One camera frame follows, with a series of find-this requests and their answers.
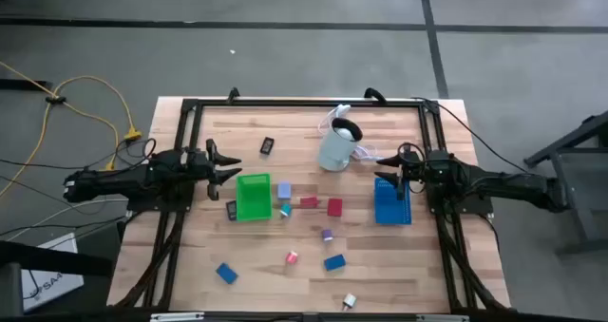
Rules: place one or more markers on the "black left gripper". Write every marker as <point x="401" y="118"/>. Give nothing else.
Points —
<point x="199" y="166"/>

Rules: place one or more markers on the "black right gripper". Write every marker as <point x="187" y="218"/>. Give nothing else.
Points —
<point x="425" y="170"/>

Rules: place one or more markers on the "blue-framed small digital display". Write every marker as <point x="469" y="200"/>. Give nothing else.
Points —
<point x="231" y="211"/>

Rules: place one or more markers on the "black small digital display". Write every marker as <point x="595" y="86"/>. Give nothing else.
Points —
<point x="267" y="145"/>

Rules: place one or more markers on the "light blue sticky note pad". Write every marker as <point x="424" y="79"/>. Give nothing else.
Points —
<point x="284" y="190"/>

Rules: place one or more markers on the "red rectangular box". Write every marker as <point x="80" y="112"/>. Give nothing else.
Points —
<point x="334" y="207"/>

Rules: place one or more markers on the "teal and white charger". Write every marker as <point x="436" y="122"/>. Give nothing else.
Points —
<point x="285" y="210"/>

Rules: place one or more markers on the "red plug charger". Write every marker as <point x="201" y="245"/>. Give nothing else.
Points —
<point x="309" y="202"/>

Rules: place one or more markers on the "purple and white charger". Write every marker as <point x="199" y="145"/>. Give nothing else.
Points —
<point x="327" y="234"/>

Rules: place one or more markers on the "blue rectangular box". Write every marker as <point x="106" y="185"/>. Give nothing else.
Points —
<point x="227" y="273"/>
<point x="334" y="262"/>

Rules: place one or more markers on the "pink and white charger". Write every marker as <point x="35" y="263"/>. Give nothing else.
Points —
<point x="291" y="258"/>

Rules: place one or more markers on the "white and black charger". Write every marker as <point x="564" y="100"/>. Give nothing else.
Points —
<point x="350" y="300"/>

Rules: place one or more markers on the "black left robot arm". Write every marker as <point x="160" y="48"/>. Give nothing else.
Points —
<point x="119" y="179"/>

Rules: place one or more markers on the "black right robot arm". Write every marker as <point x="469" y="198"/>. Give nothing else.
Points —
<point x="513" y="186"/>

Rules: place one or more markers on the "blue plastic basket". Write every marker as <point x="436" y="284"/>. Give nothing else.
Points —
<point x="392" y="210"/>

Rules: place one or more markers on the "green plastic basket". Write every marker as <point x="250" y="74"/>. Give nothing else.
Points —
<point x="254" y="198"/>

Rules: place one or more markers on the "white cylindrical desk lamp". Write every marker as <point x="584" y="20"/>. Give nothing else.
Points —
<point x="335" y="151"/>

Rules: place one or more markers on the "grey metal stand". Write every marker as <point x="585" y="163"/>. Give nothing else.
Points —
<point x="570" y="170"/>

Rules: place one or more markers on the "wide black bar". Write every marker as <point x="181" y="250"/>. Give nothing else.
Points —
<point x="47" y="260"/>

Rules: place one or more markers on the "white printed cardboard box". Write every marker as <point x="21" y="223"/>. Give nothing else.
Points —
<point x="52" y="284"/>

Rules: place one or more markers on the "black flat bar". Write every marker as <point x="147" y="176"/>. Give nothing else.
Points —
<point x="24" y="84"/>

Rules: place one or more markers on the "grey box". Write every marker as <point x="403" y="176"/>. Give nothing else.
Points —
<point x="9" y="289"/>

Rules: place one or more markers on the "black aluminium rig frame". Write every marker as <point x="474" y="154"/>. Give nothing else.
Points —
<point x="309" y="102"/>

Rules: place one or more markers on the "silver metal bracket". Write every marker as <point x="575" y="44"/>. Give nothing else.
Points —
<point x="442" y="318"/>
<point x="176" y="317"/>

